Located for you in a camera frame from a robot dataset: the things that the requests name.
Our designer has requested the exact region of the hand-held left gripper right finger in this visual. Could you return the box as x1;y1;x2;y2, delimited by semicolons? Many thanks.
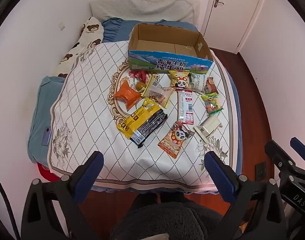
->
204;151;286;240

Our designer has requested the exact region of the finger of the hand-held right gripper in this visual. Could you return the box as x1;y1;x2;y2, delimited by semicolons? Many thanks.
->
290;137;305;173
264;140;297;178

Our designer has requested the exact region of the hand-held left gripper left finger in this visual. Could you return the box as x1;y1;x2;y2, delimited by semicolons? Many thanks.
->
21;151;104;240

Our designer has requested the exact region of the orange panda seed packet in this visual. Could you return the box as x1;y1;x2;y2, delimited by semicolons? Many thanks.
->
157;121;195;159

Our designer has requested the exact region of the green gumball packet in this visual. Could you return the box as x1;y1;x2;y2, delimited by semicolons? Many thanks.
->
201;92;224;115

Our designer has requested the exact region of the large yellow black snack packet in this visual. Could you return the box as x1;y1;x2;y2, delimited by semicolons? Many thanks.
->
117;98;168;148

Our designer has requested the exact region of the long white red wafer packet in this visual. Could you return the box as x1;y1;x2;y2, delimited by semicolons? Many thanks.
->
177;89;195;125

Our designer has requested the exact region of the orange puffed snack packet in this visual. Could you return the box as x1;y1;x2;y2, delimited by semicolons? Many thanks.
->
113;80;142;110

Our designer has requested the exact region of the white grey snack packet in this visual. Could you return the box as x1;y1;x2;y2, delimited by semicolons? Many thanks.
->
190;73;208;93

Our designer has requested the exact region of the clear bread packet yellow trim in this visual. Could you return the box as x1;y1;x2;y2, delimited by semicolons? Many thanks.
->
143;75;176;108

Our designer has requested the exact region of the yellow panda crisps packet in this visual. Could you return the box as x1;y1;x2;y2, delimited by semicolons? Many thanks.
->
169;70;190;90

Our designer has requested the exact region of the printed cardboard box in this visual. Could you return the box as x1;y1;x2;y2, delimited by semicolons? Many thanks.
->
128;24;215;74

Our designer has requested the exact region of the black floor socket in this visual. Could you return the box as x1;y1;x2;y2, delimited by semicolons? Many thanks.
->
255;162;267;180

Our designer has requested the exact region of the red cloth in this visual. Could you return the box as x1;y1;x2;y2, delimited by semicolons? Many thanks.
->
36;164;60;182

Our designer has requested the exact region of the blue phone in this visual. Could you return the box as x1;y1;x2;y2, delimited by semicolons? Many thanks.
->
42;127;52;146

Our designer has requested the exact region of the light blue pillow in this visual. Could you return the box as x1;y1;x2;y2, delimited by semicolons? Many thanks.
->
28;76;68;164

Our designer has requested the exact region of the small red orange snack packet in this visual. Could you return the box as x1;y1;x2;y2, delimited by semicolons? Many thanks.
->
204;77;218;95

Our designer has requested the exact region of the small red candy packet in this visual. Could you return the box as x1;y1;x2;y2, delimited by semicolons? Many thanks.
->
129;70;142;83

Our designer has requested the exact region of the bear print pillow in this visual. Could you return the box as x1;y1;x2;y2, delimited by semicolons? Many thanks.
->
55;17;104;79

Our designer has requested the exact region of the white door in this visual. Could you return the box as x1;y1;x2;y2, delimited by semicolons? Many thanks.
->
202;0;266;54

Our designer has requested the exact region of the blue ruffled pillow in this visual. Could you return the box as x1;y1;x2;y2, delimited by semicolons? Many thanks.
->
101;17;200;43

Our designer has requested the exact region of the white textured pillow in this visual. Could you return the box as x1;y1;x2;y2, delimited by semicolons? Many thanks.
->
89;0;200;25

